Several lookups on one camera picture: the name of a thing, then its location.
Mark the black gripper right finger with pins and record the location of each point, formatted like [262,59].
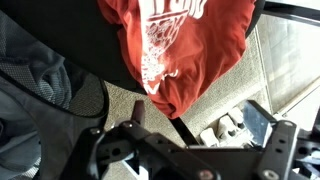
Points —
[286,150]

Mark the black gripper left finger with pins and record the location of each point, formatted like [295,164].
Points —
[146,153]

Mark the red printed shirt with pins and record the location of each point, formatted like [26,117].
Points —
[200,50]

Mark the black mesh laundry basket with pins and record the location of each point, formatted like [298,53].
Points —
[83,100]

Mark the white sneaker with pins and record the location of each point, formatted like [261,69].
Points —
[226,126]
[209,137]

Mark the gray clothes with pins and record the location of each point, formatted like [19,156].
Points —
[50,140]

